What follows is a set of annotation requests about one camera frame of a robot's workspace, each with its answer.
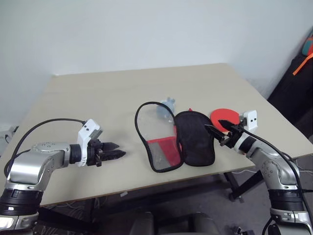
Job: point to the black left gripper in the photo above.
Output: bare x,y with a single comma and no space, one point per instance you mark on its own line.
94,153

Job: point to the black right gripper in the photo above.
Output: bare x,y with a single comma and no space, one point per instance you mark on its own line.
232,138

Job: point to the red table tennis paddle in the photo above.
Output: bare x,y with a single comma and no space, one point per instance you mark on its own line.
227,113

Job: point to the black and red paddle case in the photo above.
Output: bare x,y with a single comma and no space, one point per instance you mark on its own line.
195,147

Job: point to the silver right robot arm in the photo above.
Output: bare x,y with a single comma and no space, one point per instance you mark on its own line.
274,169

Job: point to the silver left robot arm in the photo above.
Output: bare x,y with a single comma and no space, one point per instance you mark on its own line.
27,166

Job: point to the white tape piece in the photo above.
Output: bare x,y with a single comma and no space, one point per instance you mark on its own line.
123,194

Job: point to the grey-blue plush toy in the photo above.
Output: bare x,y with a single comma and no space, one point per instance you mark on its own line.
166,107

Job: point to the black bag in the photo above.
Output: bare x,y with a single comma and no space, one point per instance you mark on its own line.
293,98

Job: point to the white power strip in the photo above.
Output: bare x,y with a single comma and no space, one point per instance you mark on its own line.
8,134

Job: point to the colourful striped object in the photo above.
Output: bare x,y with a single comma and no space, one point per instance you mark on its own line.
308,45

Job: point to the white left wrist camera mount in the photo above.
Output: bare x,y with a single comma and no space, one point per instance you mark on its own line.
89,127

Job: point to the black table frame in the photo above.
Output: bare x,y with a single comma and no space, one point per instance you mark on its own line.
234,183

